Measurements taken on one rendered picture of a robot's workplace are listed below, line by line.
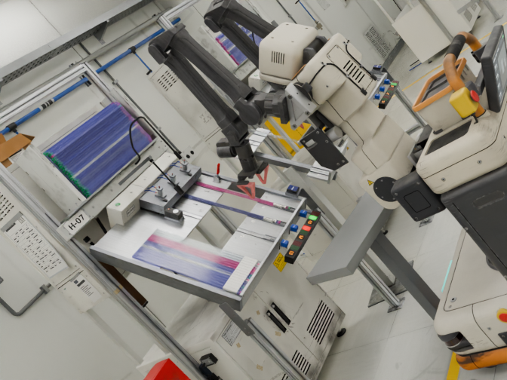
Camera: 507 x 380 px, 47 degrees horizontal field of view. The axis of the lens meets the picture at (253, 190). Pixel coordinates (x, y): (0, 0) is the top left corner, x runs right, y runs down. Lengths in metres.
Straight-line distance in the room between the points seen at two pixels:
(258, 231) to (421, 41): 4.69
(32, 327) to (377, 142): 2.67
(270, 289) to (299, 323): 0.22
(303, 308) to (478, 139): 1.50
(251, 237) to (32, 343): 1.89
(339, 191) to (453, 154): 1.92
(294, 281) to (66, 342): 1.72
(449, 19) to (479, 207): 5.05
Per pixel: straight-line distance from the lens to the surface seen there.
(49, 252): 2.76
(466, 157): 1.72
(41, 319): 4.00
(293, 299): 2.87
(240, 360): 2.58
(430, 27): 6.81
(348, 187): 3.55
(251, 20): 2.23
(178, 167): 2.82
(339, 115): 1.98
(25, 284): 4.02
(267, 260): 2.39
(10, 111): 2.73
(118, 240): 2.57
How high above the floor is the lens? 1.36
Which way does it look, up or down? 10 degrees down
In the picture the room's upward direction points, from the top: 42 degrees counter-clockwise
